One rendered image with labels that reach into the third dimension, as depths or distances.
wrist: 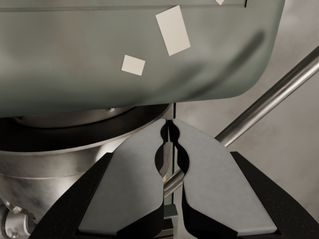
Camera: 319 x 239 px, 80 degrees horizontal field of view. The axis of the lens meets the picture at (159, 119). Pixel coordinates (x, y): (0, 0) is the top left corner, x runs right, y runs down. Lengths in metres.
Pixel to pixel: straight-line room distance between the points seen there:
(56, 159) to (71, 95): 0.08
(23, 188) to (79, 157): 0.08
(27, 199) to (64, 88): 0.17
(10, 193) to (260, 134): 2.04
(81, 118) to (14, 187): 0.11
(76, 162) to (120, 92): 0.10
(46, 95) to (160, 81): 0.09
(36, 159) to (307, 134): 2.47
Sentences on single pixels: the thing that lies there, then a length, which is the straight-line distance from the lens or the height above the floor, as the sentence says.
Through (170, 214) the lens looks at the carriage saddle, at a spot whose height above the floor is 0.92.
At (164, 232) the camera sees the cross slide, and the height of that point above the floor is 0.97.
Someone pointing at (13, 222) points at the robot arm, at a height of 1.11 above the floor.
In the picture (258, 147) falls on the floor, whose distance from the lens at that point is 2.25.
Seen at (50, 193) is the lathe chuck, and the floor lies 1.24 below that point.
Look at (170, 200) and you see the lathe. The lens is 1.45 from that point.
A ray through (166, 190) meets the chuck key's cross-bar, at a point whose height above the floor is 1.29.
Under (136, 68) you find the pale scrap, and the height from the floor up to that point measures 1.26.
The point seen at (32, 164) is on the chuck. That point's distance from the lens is 0.25.
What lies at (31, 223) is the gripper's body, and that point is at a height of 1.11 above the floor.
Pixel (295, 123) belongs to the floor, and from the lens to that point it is 2.34.
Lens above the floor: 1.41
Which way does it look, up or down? 60 degrees down
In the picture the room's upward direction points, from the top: 161 degrees clockwise
